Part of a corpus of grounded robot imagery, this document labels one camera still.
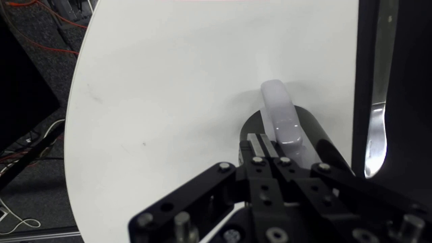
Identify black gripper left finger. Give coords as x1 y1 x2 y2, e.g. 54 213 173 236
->
128 133 281 243

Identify black metal bar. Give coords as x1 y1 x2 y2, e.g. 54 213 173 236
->
0 118 68 191

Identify black placemat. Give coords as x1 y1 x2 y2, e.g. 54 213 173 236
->
351 0 432 214

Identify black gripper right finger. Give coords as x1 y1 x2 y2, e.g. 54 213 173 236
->
261 134 432 243

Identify black cup with white handle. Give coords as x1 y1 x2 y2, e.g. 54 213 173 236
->
238 80 355 182

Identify metal knife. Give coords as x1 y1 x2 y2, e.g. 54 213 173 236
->
363 0 401 180

